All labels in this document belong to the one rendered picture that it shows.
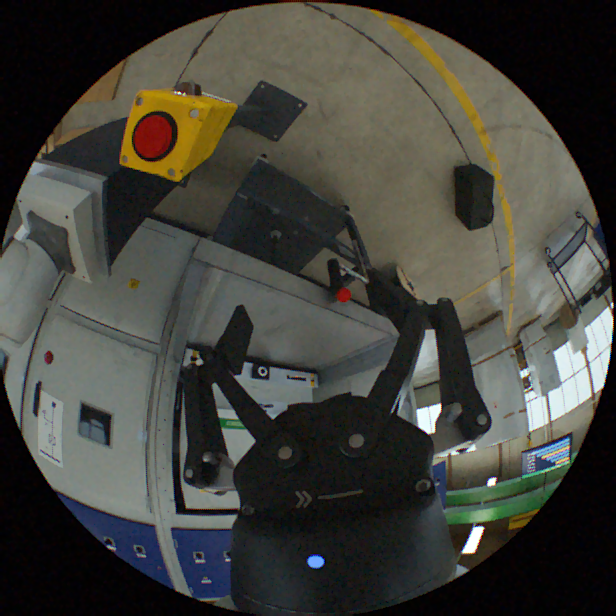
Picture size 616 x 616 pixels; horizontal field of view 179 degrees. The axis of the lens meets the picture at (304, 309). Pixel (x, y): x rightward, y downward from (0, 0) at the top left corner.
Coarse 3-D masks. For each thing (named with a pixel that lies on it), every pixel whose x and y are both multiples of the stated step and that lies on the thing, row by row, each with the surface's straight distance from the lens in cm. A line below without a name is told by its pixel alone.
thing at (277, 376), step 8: (184, 360) 67; (192, 360) 67; (184, 368) 70; (248, 368) 71; (272, 368) 75; (240, 376) 70; (248, 376) 71; (272, 376) 75; (280, 376) 76; (288, 384) 77; (296, 384) 79; (304, 384) 82
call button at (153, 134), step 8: (152, 120) 20; (160, 120) 20; (144, 128) 21; (152, 128) 20; (160, 128) 20; (168, 128) 20; (136, 136) 21; (144, 136) 21; (152, 136) 20; (160, 136) 20; (168, 136) 20; (136, 144) 21; (144, 144) 21; (152, 144) 20; (160, 144) 20; (168, 144) 20; (144, 152) 21; (152, 152) 20; (160, 152) 20
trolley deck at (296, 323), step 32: (192, 256) 34; (224, 256) 36; (192, 288) 41; (224, 288) 38; (256, 288) 37; (288, 288) 38; (320, 288) 45; (224, 320) 49; (256, 320) 47; (288, 320) 46; (320, 320) 47; (352, 320) 48; (384, 320) 62; (256, 352) 67; (288, 352) 65; (320, 352) 67; (352, 352) 70
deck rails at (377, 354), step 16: (208, 272) 35; (224, 272) 34; (208, 288) 38; (192, 304) 45; (208, 304) 43; (192, 320) 52; (192, 336) 61; (368, 352) 70; (384, 352) 66; (320, 368) 85; (336, 368) 80; (352, 368) 74; (368, 368) 69; (320, 384) 86
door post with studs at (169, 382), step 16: (176, 320) 103; (176, 368) 96; (176, 384) 95; (160, 400) 94; (160, 416) 94; (160, 432) 94; (160, 448) 95; (160, 464) 97; (160, 480) 99; (160, 496) 102; (176, 560) 123
